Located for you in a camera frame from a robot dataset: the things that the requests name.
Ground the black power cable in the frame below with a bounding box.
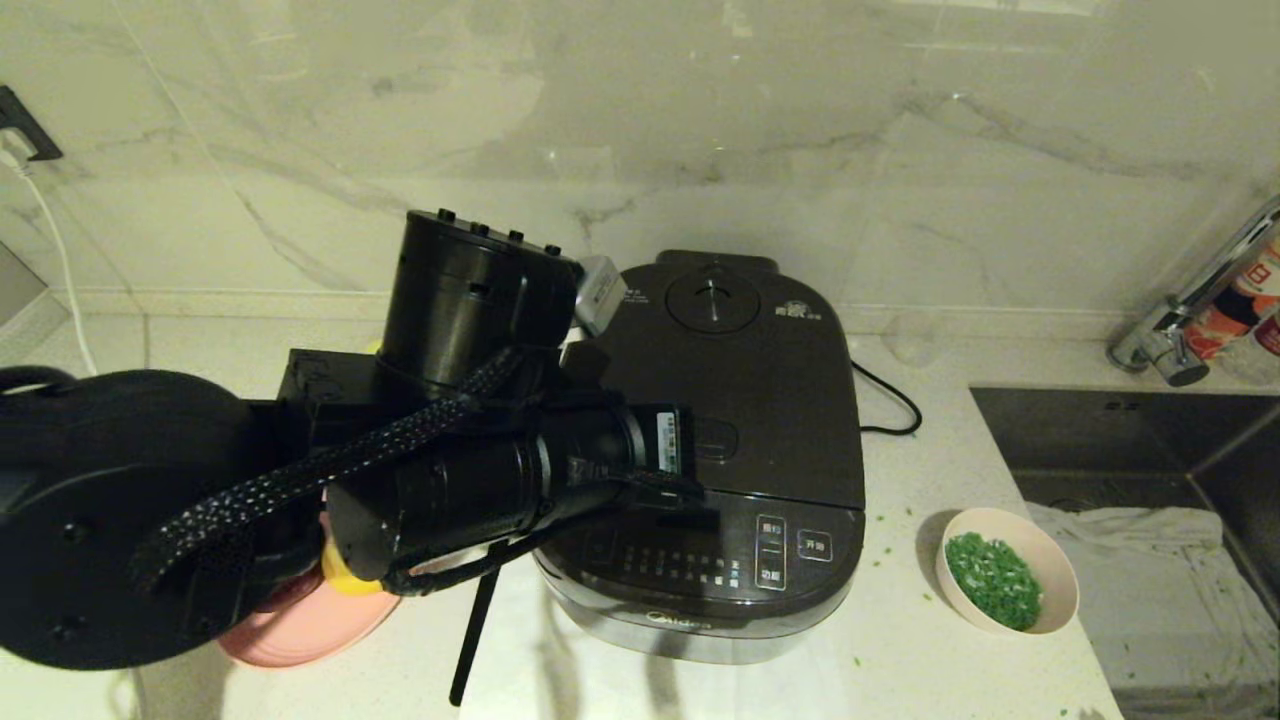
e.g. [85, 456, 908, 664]
[850, 358, 923, 437]

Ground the yellow pear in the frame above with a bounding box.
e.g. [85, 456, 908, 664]
[320, 545, 386, 598]

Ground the white power cable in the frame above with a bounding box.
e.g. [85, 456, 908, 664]
[0, 135, 101, 379]

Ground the stainless steel sink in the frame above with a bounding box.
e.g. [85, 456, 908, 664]
[968, 385, 1280, 720]

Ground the chrome faucet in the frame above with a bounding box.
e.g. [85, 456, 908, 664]
[1106, 195, 1280, 389]

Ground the pink plate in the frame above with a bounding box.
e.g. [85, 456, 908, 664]
[217, 570, 401, 669]

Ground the black rice cooker lid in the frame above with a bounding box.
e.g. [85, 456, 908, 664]
[560, 250, 867, 513]

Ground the white cloth in sink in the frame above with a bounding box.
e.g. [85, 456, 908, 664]
[1025, 503, 1280, 706]

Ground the black wall socket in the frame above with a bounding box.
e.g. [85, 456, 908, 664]
[0, 85, 64, 163]

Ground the black tray edge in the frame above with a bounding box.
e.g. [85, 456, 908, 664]
[449, 565, 501, 707]

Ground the pale pink bowl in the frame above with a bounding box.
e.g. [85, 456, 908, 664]
[934, 506, 1080, 637]

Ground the black braided cable sleeve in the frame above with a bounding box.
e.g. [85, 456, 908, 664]
[128, 348, 521, 593]

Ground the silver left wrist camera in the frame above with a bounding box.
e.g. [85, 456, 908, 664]
[572, 254, 630, 338]

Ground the red white label bottle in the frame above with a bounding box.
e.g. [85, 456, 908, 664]
[1195, 235, 1280, 361]

